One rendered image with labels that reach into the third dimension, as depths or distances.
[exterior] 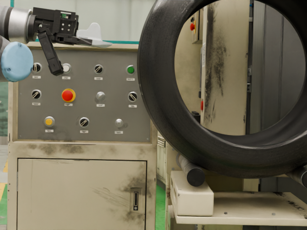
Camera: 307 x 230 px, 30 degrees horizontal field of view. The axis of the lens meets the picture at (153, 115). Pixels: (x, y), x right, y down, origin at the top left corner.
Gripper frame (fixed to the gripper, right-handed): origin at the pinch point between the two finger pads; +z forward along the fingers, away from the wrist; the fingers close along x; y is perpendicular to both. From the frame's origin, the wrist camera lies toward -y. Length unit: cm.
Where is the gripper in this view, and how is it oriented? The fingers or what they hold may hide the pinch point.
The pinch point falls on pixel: (106, 46)
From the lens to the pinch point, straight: 149.8
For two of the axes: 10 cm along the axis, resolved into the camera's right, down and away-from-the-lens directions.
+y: 1.4, -9.9, -0.5
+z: 9.9, 1.4, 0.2
